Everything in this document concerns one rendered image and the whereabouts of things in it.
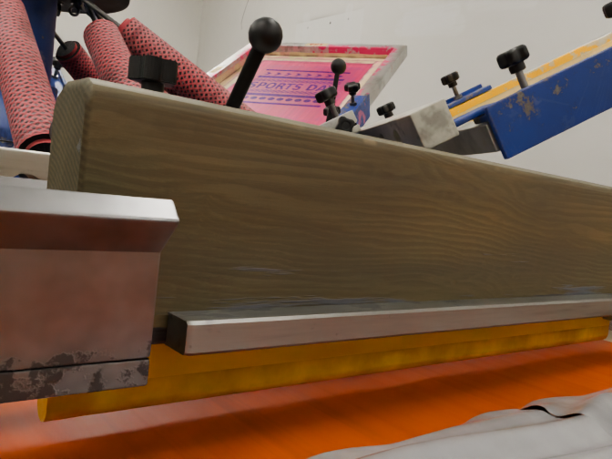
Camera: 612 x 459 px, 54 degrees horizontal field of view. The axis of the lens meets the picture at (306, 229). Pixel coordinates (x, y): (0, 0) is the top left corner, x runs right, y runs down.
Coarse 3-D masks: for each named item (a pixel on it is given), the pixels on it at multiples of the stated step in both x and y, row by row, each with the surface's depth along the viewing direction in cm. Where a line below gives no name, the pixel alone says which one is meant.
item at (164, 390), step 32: (384, 352) 26; (416, 352) 27; (448, 352) 29; (480, 352) 31; (160, 384) 19; (192, 384) 20; (224, 384) 21; (256, 384) 22; (288, 384) 23; (64, 416) 18
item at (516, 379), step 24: (480, 360) 33; (504, 360) 33; (528, 360) 34; (552, 360) 35; (576, 360) 36; (600, 360) 36; (456, 384) 28; (480, 384) 28; (504, 384) 29; (528, 384) 29; (552, 384) 30; (576, 384) 30; (600, 384) 31; (528, 408) 26
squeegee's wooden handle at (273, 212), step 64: (64, 128) 17; (128, 128) 17; (192, 128) 18; (256, 128) 19; (320, 128) 21; (128, 192) 17; (192, 192) 18; (256, 192) 20; (320, 192) 21; (384, 192) 23; (448, 192) 26; (512, 192) 29; (576, 192) 33; (192, 256) 18; (256, 256) 20; (320, 256) 22; (384, 256) 24; (448, 256) 26; (512, 256) 30; (576, 256) 34
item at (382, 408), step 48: (336, 384) 26; (384, 384) 26; (432, 384) 27; (0, 432) 18; (48, 432) 18; (96, 432) 18; (144, 432) 19; (192, 432) 19; (240, 432) 20; (288, 432) 20; (336, 432) 21; (384, 432) 21; (432, 432) 22
